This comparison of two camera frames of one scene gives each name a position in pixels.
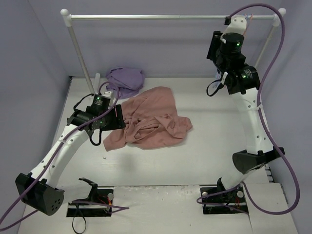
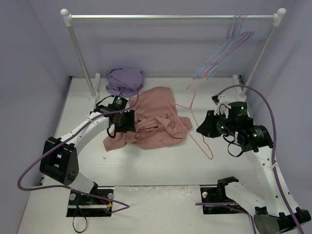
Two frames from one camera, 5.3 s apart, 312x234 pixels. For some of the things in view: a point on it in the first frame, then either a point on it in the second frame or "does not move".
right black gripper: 213,45 to 210,124
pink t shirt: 151,121 does not move
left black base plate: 99,204 does not move
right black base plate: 219,201 does not move
